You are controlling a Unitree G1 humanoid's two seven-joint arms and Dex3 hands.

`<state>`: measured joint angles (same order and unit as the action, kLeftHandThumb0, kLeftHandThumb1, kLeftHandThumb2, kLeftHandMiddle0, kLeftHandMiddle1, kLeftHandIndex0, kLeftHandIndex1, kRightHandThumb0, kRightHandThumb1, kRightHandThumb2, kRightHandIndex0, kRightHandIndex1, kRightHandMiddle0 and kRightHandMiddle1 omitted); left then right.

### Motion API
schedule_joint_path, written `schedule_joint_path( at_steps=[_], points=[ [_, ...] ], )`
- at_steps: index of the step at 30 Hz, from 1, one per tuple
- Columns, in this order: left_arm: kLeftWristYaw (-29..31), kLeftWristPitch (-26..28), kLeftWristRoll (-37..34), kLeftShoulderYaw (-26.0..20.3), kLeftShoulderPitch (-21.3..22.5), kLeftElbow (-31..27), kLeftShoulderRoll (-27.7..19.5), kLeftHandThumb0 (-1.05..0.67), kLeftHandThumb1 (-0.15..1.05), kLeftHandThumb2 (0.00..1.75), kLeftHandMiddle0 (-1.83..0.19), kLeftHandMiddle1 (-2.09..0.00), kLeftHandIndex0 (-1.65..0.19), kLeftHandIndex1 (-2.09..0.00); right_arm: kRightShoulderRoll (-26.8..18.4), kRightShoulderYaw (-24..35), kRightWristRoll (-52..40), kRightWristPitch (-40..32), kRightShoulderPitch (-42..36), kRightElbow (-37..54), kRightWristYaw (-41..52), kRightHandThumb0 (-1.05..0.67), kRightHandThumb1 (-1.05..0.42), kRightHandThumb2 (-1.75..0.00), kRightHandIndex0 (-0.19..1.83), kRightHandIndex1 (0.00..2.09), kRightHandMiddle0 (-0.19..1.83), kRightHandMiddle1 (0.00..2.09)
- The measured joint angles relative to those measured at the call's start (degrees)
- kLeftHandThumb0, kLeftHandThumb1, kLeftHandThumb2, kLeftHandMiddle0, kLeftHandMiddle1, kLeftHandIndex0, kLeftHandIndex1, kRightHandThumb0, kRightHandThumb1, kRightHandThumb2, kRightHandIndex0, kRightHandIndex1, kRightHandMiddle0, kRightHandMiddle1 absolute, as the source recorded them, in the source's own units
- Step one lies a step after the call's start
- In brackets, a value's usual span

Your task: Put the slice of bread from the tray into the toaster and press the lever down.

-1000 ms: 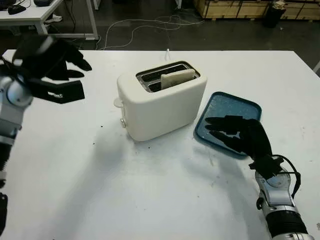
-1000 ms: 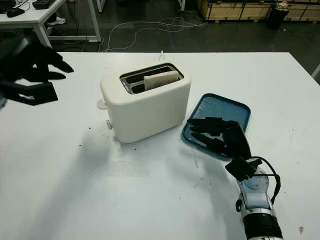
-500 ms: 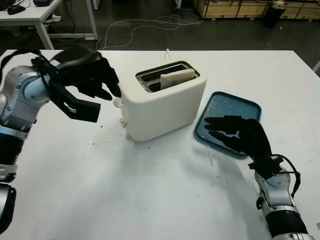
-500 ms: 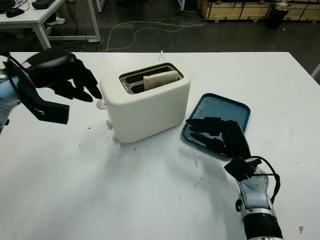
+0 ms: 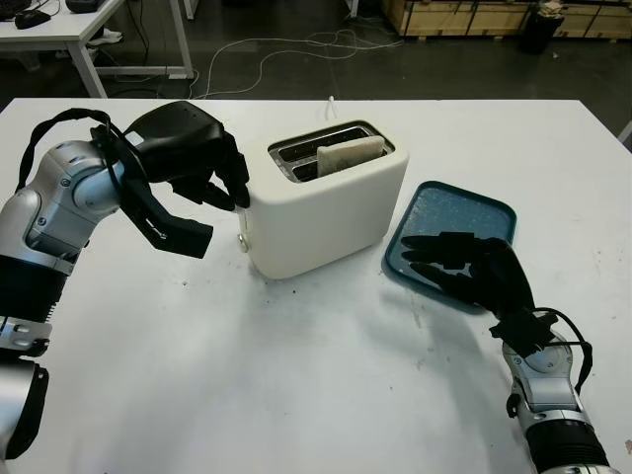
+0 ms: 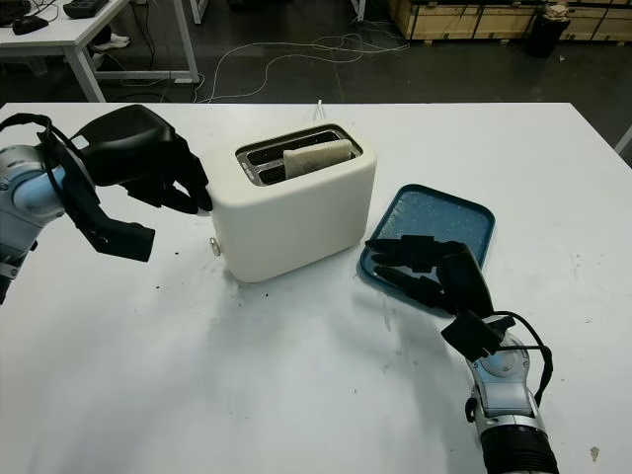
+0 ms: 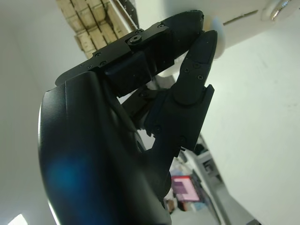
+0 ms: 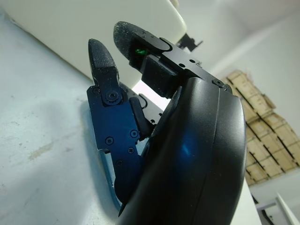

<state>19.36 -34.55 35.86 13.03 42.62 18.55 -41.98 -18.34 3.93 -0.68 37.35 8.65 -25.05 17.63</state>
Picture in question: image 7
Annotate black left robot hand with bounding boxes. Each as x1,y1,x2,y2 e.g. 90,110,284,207
37,9,219,225

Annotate cream white two-slot toaster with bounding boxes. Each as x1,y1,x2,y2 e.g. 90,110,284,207
137,0,300,78

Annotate chrome toaster dial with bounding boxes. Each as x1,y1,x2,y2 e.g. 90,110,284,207
261,0,294,22

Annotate monitor with pink screen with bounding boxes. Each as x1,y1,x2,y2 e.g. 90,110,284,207
170,175,201,203

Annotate wooden crates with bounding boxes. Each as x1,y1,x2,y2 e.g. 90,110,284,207
55,0,139,60

